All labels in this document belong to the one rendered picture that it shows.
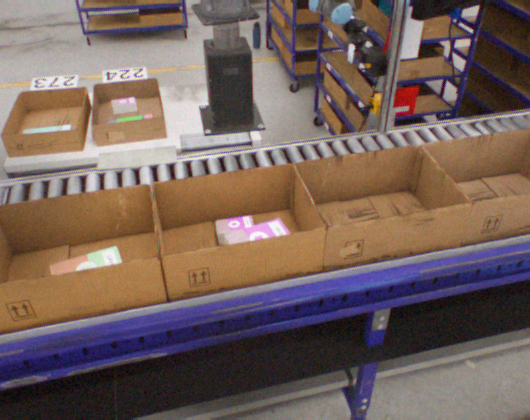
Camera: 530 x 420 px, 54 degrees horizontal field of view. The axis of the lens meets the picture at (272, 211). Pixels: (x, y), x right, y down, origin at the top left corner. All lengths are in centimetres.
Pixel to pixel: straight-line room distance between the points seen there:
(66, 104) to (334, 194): 141
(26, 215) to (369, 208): 95
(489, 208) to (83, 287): 101
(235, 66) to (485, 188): 103
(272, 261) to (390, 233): 31
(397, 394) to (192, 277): 122
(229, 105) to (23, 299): 123
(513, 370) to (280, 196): 135
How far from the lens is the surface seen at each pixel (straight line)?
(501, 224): 151
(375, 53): 210
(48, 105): 254
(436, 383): 229
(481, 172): 178
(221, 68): 210
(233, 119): 220
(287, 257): 125
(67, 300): 126
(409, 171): 163
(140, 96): 251
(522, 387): 241
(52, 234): 150
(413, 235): 136
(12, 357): 130
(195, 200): 145
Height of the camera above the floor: 185
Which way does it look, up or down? 39 degrees down
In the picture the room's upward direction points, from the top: straight up
